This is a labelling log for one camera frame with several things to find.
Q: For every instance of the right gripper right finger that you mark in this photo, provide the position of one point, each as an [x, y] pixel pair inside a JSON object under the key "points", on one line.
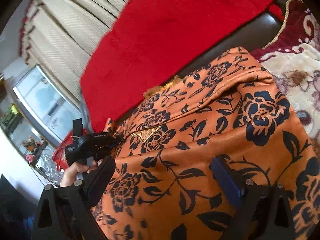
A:
{"points": [[263, 212]]}

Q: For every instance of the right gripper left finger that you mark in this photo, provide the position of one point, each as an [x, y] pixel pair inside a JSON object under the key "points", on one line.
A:
{"points": [[65, 212]]}

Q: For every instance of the orange floral blouse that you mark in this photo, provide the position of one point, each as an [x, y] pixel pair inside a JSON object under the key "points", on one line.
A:
{"points": [[163, 187]]}

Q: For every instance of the person left hand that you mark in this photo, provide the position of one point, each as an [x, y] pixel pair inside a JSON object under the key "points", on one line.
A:
{"points": [[69, 175]]}

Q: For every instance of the red snack box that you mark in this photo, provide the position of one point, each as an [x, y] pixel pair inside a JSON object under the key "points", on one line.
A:
{"points": [[61, 154]]}

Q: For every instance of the white refrigerator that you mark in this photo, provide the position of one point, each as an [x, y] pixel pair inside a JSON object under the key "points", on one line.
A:
{"points": [[49, 108]]}

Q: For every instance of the beige dotted curtain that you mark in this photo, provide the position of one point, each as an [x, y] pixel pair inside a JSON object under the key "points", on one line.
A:
{"points": [[61, 36]]}

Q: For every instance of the red blanket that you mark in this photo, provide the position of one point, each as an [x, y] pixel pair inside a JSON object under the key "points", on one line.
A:
{"points": [[151, 41]]}

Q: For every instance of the floral plush bed blanket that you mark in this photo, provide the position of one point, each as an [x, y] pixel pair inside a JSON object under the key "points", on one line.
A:
{"points": [[292, 57]]}

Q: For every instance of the dark leather sofa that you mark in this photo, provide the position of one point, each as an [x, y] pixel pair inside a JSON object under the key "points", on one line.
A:
{"points": [[256, 34]]}

